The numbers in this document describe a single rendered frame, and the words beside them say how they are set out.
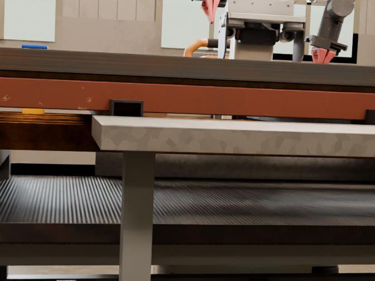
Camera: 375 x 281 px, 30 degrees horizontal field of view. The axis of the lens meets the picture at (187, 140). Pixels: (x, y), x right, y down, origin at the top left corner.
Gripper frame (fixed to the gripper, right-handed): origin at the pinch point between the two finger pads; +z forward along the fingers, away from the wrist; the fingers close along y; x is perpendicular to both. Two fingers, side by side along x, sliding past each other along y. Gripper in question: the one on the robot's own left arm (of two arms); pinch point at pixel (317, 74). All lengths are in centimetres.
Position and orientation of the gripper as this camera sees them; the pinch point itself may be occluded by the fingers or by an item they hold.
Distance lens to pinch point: 188.8
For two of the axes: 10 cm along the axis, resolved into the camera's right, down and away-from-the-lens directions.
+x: -1.7, -0.6, 9.8
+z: -2.7, 9.6, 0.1
